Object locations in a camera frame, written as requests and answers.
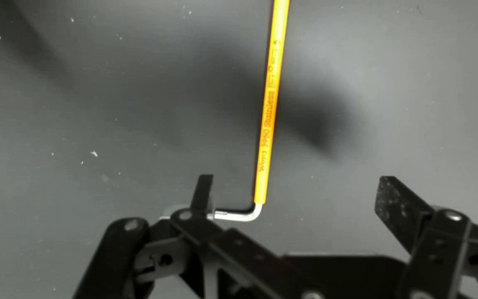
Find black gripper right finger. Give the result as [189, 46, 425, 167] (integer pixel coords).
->
[374, 175, 478, 299]

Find yellow sleeved Allen wrench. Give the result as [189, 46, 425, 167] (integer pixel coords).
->
[208, 0, 292, 225]

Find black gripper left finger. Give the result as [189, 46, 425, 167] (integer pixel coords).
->
[73, 174, 329, 299]

